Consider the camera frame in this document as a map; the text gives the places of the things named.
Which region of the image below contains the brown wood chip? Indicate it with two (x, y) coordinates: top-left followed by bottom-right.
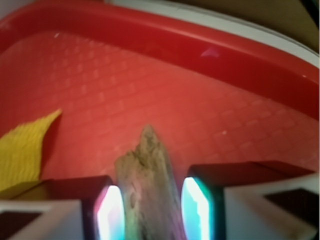
(114, 125), (187, 240)

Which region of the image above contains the red plastic tray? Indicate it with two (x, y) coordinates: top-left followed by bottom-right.
(0, 0), (319, 183)

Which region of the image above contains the yellow cloth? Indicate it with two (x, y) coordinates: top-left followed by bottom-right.
(0, 109), (62, 191)

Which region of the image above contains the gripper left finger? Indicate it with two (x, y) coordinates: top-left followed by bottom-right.
(0, 175), (125, 240)

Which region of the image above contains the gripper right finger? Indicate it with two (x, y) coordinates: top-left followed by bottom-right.
(181, 160), (320, 240)

